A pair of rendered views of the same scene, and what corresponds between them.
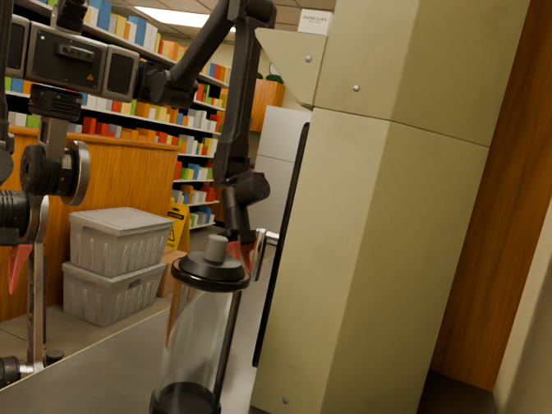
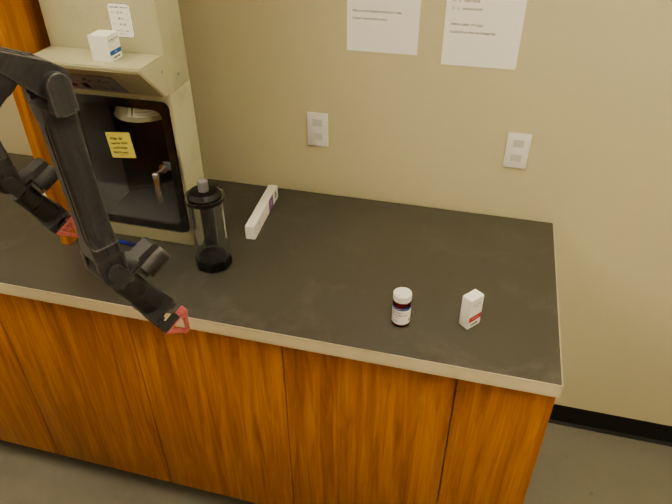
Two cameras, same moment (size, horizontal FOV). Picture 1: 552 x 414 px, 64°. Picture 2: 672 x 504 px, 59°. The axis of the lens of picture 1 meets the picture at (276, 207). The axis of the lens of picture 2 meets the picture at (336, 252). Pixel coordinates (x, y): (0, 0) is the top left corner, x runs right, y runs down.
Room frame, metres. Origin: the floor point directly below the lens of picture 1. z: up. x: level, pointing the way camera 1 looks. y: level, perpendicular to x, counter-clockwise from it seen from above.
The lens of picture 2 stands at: (0.33, 1.48, 1.96)
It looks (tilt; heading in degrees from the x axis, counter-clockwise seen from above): 35 degrees down; 266
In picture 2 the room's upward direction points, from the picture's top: straight up
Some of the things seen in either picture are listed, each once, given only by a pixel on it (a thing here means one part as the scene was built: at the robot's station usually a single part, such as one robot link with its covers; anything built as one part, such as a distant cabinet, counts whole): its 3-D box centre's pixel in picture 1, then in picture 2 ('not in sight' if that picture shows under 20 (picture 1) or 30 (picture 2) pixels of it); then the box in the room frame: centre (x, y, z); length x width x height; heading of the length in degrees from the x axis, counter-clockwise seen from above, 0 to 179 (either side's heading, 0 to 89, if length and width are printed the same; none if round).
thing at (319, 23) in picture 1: (316, 34); (105, 45); (0.78, -0.01, 1.54); 0.05 x 0.05 x 0.06; 72
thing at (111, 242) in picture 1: (121, 240); not in sight; (2.91, 0.97, 0.49); 0.60 x 0.42 x 0.33; 161
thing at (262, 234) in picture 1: (267, 256); (161, 183); (0.71, 0.00, 1.17); 0.05 x 0.03 x 0.10; 71
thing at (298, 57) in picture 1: (312, 86); (97, 77); (0.82, -0.02, 1.46); 0.32 x 0.12 x 0.10; 161
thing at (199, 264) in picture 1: (213, 260); (203, 191); (0.59, 0.07, 1.18); 0.09 x 0.09 x 0.07
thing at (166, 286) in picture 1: (160, 269); not in sight; (3.50, 0.82, 0.14); 0.41 x 0.32 x 0.28; 167
